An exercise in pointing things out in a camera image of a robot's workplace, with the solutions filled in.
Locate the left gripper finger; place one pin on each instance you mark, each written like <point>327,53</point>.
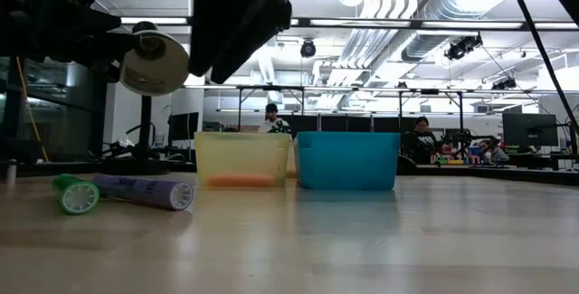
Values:
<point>99,20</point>
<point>113,45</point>

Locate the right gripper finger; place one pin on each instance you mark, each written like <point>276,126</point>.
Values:
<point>212,22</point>
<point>258,31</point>

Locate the light purple fat marker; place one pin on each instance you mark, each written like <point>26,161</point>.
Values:
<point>145,191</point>

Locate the green fat marker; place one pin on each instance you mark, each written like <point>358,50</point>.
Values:
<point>80,196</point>

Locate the black desk lamp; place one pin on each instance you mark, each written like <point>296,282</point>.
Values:
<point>154,65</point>

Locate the person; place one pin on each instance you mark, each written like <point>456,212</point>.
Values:
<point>271,124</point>
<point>495,154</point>
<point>420,142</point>

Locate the clear plastic bag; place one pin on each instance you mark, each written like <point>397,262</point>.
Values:
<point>126,141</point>

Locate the small black computer monitor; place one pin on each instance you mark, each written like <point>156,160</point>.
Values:
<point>183,124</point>

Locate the yellow plastic bin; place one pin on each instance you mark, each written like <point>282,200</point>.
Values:
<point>240,158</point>

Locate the blue plastic bin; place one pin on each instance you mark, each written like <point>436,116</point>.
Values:
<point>348,160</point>

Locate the small grey cylinder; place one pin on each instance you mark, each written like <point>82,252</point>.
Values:
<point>11,172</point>

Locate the black ceiling spotlight cluster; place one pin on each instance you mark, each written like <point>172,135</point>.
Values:
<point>461,47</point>

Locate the colourful blocks row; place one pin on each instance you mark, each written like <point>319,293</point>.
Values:
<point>452,160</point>

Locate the large black computer monitor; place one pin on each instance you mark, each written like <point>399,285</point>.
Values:
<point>529,130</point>

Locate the black overhead camera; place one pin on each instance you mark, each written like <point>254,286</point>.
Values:
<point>308,50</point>

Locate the black background rig frame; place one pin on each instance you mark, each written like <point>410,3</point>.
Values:
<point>443,91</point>
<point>271,88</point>

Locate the silver ventilation duct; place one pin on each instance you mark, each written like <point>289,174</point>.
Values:
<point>425,45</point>

